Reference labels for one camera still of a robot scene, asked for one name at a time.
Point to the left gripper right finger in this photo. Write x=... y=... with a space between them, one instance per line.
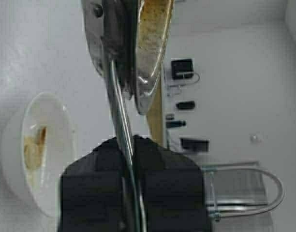
x=172 y=187

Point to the white ceramic bowl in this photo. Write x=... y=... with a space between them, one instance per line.
x=40 y=188

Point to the raw grey shrimp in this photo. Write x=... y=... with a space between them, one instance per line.
x=34 y=149

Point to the small black frying pan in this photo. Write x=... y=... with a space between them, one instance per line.
x=127 y=41

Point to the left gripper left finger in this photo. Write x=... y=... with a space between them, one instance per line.
x=93 y=194

